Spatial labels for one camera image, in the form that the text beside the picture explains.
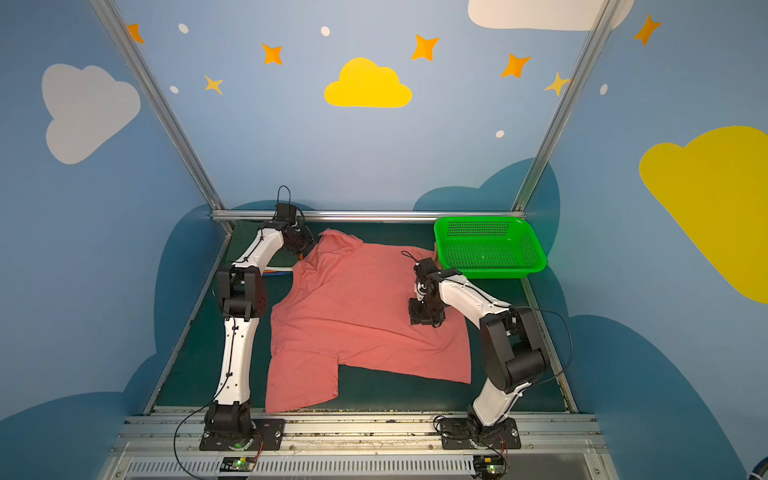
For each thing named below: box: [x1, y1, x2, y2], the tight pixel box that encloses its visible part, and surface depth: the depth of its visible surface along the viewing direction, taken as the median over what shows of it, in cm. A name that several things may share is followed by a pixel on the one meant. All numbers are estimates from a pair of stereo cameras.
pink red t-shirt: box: [265, 230, 473, 414], surface depth 94 cm
